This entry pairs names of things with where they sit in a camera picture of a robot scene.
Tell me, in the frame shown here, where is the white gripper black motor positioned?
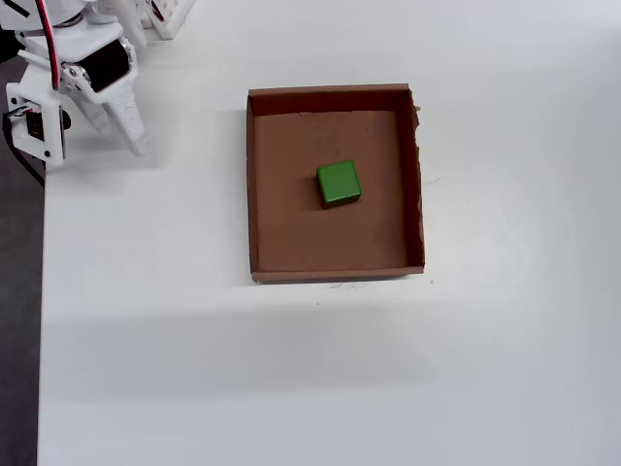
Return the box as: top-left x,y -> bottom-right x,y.
17,20 -> 150,158

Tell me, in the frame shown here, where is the green cube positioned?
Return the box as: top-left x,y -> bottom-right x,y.
315,159 -> 364,211

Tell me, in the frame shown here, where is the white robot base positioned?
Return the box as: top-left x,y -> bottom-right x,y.
143,0 -> 196,41

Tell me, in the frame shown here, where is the brown cardboard box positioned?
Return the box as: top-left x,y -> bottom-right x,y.
245,83 -> 427,285

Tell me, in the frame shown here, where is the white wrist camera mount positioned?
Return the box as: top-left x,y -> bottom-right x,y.
4,81 -> 70,167

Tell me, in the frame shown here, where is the red black servo wire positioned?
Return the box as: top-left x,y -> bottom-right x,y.
32,0 -> 63,92

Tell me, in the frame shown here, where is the black camera cable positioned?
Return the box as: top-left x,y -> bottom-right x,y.
0,110 -> 48,189

